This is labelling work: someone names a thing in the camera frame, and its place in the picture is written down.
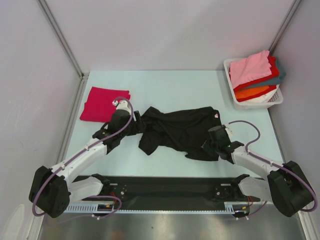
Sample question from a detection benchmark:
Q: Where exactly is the black t-shirt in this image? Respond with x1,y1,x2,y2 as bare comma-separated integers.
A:
138,106,222,162

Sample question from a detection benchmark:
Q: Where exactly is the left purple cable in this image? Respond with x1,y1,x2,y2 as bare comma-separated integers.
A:
33,98,135,221

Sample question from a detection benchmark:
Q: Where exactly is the right aluminium frame post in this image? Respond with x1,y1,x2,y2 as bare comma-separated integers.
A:
268,0,304,55

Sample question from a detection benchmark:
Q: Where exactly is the magenta t-shirt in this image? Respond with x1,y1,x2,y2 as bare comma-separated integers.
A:
79,86,131,123

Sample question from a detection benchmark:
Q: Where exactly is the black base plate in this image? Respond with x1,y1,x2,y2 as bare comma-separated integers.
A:
50,174,292,211

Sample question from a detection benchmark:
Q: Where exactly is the orange t-shirt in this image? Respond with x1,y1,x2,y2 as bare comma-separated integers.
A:
234,86,274,102

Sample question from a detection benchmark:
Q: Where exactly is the aluminium frame post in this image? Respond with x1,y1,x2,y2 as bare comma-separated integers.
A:
36,0,84,79
268,0,304,55

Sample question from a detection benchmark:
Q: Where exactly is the white plastic basket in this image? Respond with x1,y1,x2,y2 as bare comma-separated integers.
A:
223,58,284,110

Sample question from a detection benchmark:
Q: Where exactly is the white cable duct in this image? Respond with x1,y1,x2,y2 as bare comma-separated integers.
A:
64,202,249,215

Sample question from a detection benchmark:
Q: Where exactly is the grey-blue t-shirt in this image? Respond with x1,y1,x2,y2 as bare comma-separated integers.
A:
245,56,286,89

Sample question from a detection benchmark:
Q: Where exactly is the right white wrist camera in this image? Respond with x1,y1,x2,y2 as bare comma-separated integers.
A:
223,123,233,138

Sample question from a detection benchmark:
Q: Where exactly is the pink t-shirt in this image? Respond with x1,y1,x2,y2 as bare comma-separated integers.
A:
229,50,272,89

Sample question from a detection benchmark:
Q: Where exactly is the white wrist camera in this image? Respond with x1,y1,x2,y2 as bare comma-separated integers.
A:
112,98,132,115
223,123,233,138

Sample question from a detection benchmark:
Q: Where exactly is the red t-shirt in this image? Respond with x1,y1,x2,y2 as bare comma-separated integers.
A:
229,53,281,92

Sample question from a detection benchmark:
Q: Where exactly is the left aluminium frame post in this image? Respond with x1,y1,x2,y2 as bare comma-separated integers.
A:
36,0,84,79

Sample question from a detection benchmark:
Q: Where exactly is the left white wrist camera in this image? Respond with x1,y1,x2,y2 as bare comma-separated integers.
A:
112,98,132,115

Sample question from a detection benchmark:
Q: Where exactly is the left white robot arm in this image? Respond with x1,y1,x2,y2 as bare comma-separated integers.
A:
28,109,146,218

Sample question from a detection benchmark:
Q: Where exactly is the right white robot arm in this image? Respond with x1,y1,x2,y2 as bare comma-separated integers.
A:
203,125,318,217

